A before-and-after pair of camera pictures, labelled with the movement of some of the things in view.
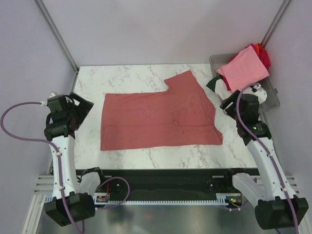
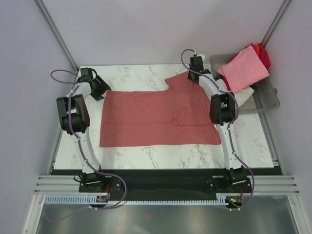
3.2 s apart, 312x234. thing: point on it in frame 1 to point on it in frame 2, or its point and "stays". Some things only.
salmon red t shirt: [183, 115] stays
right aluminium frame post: [275, 23] stays
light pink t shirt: [244, 70] stays
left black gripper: [84, 108] to [104, 88]
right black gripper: [232, 98] to [189, 76]
